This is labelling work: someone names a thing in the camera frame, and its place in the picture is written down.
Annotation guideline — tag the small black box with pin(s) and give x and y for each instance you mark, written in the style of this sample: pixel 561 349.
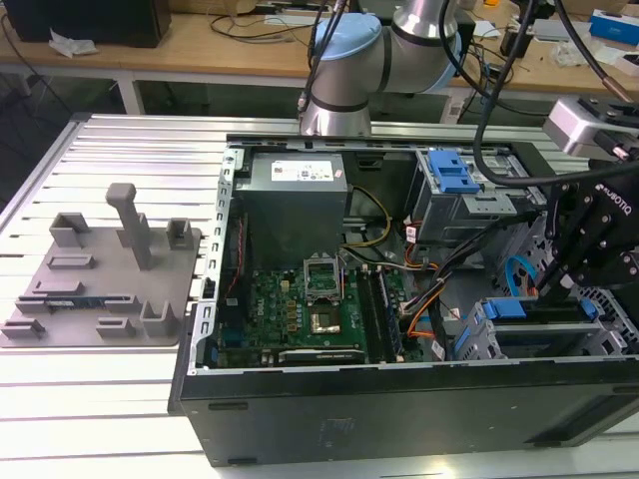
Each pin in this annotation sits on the small black box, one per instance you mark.
pixel 514 42

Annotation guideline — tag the grey parts rack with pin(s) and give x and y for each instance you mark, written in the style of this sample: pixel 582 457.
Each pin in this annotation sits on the grey parts rack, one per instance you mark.
pixel 100 299

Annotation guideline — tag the wooden desk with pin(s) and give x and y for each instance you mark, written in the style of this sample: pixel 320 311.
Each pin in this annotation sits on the wooden desk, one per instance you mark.
pixel 199 55

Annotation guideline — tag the grey optical drive cage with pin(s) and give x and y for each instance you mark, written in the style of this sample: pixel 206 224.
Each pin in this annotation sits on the grey optical drive cage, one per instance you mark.
pixel 449 214

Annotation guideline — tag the CPU socket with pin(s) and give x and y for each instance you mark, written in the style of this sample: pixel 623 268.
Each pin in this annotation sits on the CPU socket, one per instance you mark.
pixel 325 322

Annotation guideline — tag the RAM stick in slot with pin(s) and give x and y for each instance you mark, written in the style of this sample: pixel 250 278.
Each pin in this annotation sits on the RAM stick in slot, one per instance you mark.
pixel 390 312

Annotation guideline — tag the black open PC case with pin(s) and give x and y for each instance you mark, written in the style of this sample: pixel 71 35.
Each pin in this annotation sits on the black open PC case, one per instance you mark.
pixel 399 419

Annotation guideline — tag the grey power supply unit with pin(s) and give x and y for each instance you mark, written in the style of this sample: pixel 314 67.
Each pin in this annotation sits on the grey power supply unit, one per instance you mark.
pixel 289 219

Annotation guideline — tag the grey metal disk bay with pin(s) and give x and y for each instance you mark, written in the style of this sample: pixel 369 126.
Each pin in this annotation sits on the grey metal disk bay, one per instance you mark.
pixel 544 344

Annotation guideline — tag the hard disk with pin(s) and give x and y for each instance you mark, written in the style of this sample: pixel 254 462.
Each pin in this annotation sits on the hard disk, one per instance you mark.
pixel 506 308

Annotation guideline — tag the black graphics card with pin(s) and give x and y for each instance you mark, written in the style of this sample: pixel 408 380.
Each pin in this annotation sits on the black graphics card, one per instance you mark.
pixel 322 356

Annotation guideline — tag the black RAM slot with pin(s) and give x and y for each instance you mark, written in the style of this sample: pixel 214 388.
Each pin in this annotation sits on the black RAM slot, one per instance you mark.
pixel 370 317

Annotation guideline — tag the green motherboard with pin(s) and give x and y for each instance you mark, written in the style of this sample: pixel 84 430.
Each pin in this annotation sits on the green motherboard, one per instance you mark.
pixel 272 314

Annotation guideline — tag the crumpled white wrapping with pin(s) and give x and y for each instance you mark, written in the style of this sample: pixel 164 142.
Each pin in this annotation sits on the crumpled white wrapping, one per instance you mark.
pixel 70 45

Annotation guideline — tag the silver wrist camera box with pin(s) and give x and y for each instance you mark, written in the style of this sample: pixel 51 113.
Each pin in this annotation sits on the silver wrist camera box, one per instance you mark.
pixel 574 130

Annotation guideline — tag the large black box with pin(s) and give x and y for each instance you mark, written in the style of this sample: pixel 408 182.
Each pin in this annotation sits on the large black box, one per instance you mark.
pixel 85 20

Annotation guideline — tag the blue white carton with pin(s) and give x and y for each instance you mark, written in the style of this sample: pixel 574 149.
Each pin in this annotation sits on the blue white carton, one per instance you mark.
pixel 611 25

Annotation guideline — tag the blue plastic drive latch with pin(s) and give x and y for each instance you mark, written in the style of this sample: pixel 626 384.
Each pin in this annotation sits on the blue plastic drive latch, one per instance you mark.
pixel 451 174

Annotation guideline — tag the clear plastic bag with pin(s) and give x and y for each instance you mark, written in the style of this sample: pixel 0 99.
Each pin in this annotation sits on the clear plastic bag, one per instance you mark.
pixel 566 52

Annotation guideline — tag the RAM stick on rack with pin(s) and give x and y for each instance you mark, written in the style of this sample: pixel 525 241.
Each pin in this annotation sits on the RAM stick on rack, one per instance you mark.
pixel 75 302

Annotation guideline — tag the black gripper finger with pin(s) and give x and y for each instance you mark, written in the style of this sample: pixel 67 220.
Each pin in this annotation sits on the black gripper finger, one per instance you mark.
pixel 599 269
pixel 561 224

